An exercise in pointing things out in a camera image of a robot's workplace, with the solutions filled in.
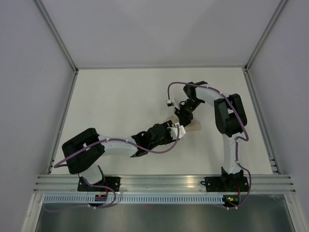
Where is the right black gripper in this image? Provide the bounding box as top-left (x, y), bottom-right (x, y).
top-left (174, 99), bottom-right (202, 128)

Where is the beige cloth napkin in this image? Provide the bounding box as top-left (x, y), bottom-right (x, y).
top-left (164, 115), bottom-right (201, 132)

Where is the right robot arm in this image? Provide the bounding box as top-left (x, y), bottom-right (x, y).
top-left (174, 81), bottom-right (249, 191)

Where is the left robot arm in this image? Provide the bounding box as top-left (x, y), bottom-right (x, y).
top-left (56, 121), bottom-right (180, 191)

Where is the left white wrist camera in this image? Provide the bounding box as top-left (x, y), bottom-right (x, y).
top-left (168, 123), bottom-right (186, 140)

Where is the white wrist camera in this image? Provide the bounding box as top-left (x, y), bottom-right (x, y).
top-left (168, 123), bottom-right (186, 140)
top-left (166, 98), bottom-right (180, 109)

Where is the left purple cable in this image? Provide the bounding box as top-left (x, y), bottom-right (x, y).
top-left (43, 125), bottom-right (182, 213)

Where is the purple cable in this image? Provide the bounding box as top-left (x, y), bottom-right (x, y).
top-left (167, 81), bottom-right (253, 211)
top-left (43, 125), bottom-right (182, 213)

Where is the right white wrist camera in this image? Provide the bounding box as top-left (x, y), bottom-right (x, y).
top-left (166, 98), bottom-right (180, 109)

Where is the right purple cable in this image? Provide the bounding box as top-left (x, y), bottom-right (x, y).
top-left (167, 81), bottom-right (253, 211)

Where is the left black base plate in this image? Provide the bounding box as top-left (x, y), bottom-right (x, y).
top-left (77, 176), bottom-right (121, 192)

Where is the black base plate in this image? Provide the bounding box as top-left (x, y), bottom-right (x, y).
top-left (199, 176), bottom-right (249, 192)
top-left (77, 176), bottom-right (121, 192)

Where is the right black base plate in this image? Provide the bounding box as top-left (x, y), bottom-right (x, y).
top-left (199, 176), bottom-right (249, 192)

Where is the aluminium mounting rail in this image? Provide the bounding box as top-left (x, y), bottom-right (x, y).
top-left (33, 174), bottom-right (296, 194)

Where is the white slotted cable duct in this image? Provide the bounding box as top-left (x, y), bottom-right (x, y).
top-left (43, 194), bottom-right (224, 204)

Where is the right aluminium frame post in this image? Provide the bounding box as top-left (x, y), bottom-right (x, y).
top-left (243, 0), bottom-right (289, 72)

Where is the aluminium frame post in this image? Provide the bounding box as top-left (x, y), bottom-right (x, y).
top-left (243, 0), bottom-right (289, 72)
top-left (33, 0), bottom-right (79, 73)

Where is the left aluminium frame post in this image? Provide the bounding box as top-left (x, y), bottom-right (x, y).
top-left (33, 0), bottom-right (79, 73)

